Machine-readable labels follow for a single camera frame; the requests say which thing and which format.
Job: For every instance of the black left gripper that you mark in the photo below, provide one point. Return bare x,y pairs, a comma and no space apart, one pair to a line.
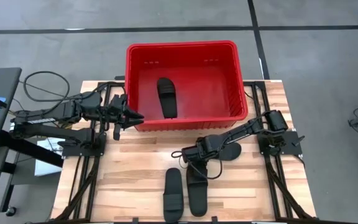
117,110

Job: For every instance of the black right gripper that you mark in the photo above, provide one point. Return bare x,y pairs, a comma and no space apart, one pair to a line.
197,151

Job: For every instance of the black rubber slide sandal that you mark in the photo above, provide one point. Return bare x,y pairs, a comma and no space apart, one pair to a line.
232,152
167,99
197,202
173,186

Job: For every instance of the red plastic bin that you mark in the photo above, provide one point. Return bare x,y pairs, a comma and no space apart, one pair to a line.
197,118

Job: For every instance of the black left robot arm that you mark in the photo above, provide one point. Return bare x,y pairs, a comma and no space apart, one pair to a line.
48,130

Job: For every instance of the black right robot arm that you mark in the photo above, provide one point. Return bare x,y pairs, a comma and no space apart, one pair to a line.
244,127

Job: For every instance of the black caster wheel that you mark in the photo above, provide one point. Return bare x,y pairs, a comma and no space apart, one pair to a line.
10,211

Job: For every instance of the black left table frame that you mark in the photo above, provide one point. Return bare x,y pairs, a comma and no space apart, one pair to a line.
93,168

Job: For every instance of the black table frame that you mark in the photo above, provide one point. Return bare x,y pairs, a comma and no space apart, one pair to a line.
93,168
275,186

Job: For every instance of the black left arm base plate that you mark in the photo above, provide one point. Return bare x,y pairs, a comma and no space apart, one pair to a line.
73,151

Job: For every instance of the black right table frame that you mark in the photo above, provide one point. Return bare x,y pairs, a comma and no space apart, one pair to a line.
275,186

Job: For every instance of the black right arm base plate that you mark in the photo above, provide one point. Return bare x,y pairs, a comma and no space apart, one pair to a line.
291,146

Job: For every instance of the black desk leg frame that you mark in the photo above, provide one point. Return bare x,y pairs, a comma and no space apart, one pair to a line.
36,152

